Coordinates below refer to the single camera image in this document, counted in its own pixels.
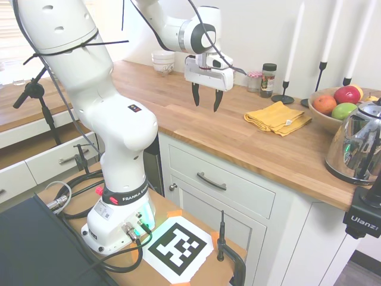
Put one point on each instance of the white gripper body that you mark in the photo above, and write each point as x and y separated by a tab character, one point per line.
208	78

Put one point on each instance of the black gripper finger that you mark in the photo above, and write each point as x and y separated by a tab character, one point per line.
196	94
218	99

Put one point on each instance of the yellow cloth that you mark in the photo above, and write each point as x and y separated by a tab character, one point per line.
276	119

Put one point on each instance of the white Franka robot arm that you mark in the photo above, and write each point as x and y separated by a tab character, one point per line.
113	119

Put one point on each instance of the glass jar red gingham lid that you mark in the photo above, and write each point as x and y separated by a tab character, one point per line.
253	82

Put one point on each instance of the white patterned bowl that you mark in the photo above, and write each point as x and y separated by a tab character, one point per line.
163	69

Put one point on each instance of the spice jar black lid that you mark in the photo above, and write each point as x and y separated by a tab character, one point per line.
268	82

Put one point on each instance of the short black candle holder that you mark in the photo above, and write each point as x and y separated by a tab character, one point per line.
282	96

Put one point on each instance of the white taper candle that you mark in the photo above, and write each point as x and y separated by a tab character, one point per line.
360	41
294	41
331	32

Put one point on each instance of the round metal cabinet knob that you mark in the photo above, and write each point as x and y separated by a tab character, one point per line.
173	187

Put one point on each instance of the white drawer front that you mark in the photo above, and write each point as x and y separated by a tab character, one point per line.
241	192

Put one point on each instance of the tall black candle holder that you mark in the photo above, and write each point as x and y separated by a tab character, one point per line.
320	76

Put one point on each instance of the orange red fruit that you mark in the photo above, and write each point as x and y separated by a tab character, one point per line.
324	105

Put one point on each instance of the wooden fruit bowl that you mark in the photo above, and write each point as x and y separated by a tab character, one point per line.
323	122

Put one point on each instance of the orange tape piece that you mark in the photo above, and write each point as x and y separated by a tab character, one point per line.
175	213
215	234
134	245

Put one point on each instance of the green apple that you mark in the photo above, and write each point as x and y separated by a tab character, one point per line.
343	111

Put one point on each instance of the red apple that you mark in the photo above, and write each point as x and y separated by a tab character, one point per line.
346	94

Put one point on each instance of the medium black candle holder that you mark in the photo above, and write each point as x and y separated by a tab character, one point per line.
347	81

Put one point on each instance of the black bar clamp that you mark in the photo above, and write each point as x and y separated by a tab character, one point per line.
81	158
221	238

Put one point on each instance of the yellow lemon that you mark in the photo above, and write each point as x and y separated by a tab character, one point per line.
359	90

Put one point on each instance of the shiny steel kettle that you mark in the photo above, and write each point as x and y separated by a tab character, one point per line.
357	143

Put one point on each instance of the black tripod stand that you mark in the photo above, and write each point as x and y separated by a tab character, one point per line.
44	104

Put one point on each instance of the black white marker sheet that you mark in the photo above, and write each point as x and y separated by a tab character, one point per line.
178	247

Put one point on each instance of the yellow pear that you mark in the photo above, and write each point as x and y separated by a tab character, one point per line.
372	98

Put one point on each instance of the white base cabinet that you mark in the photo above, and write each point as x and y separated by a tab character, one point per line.
297	232

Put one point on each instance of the white side drawer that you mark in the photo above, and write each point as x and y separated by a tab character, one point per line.
50	162

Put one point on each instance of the brown mounting board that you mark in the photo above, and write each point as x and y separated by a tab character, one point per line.
208	268

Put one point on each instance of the window blind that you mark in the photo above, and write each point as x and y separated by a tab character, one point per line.
9	26

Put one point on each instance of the black controller box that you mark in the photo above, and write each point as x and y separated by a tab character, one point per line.
35	244

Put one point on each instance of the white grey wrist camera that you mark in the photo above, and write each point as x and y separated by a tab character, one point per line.
219	62

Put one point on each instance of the black clamp camera stand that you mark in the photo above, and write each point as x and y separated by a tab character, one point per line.
361	217

